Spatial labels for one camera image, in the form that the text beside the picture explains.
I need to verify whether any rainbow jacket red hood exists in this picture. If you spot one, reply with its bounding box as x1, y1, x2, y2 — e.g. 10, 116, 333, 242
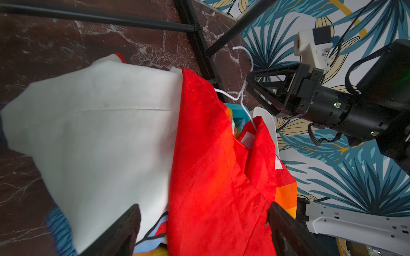
0, 52, 299, 256

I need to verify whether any rainbow striped jacket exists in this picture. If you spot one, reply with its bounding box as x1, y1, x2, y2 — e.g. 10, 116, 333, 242
45, 207, 78, 256

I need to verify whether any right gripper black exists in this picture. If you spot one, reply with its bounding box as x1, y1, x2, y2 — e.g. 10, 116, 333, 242
246, 63, 351, 128

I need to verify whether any white wire hanger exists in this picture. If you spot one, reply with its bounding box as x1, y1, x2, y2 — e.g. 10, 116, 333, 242
215, 46, 257, 131

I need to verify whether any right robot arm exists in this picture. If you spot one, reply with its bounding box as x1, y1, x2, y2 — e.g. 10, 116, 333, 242
246, 39, 410, 217

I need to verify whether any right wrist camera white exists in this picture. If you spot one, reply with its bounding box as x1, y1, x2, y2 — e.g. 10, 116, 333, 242
294, 26, 333, 73

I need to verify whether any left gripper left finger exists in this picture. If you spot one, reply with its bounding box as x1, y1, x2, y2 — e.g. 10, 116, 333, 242
81, 204, 141, 256

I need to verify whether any teal plastic basket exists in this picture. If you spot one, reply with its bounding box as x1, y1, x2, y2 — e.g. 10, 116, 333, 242
225, 103, 250, 138

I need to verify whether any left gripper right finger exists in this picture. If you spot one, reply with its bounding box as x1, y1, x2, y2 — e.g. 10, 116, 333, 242
267, 202, 333, 256

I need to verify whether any white plastic tray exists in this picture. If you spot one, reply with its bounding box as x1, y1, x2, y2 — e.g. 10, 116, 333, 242
251, 107, 280, 157

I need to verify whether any black clothes rack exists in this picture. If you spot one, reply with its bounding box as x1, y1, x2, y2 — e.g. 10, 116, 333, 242
1, 0, 275, 89

